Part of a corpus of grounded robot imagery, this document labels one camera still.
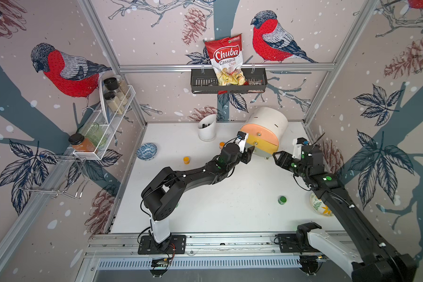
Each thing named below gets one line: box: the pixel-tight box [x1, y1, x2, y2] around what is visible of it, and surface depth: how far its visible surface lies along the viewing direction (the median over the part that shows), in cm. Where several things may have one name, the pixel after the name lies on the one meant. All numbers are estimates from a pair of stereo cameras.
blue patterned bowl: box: [136, 142, 158, 161], surface depth 106 cm
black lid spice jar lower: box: [103, 91, 125, 116], surface depth 79 cm
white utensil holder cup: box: [197, 113, 217, 142], surface depth 109 cm
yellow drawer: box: [245, 133, 279, 155], surface depth 92 cm
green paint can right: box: [277, 195, 288, 206], surface depth 85 cm
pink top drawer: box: [240, 123, 280, 146], surface depth 88 cm
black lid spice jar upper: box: [103, 75, 129, 103], surface depth 83 cm
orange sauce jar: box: [68, 132, 96, 153], surface depth 62 cm
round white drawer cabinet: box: [240, 106, 290, 160], surface depth 92 cm
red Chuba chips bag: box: [204, 33, 249, 96], surface depth 84 cm
